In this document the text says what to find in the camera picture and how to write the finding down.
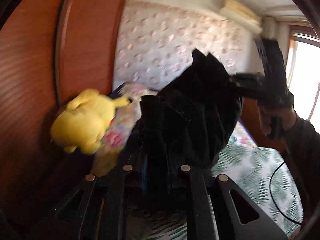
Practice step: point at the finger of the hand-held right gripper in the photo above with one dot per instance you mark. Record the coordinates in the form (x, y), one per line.
(246, 82)

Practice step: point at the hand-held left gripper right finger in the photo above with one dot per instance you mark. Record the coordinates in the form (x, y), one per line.
(171, 176)

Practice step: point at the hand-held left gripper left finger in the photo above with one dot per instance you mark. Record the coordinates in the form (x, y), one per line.
(144, 173)

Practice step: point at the black t-shirt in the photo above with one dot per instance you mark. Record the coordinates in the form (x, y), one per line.
(195, 110)

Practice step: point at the person's right forearm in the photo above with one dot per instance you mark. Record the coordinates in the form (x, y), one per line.
(303, 137)

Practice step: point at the person's right hand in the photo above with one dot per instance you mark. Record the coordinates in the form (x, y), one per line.
(287, 120)

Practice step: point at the wooden framed window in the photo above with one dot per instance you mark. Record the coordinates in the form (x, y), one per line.
(305, 67)

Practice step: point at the tied patterned window curtain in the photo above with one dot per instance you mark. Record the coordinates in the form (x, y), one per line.
(271, 27)

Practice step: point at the cream air conditioner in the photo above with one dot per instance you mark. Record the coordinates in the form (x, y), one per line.
(241, 10)

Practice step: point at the floral leaf print blanket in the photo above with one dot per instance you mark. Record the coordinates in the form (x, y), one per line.
(250, 170)

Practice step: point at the yellow plush toy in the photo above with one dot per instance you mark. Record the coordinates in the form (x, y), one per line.
(82, 122)

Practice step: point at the wooden slatted wardrobe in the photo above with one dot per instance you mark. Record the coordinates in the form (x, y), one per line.
(37, 67)

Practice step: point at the circle patterned wall curtain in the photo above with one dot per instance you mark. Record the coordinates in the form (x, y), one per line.
(155, 42)

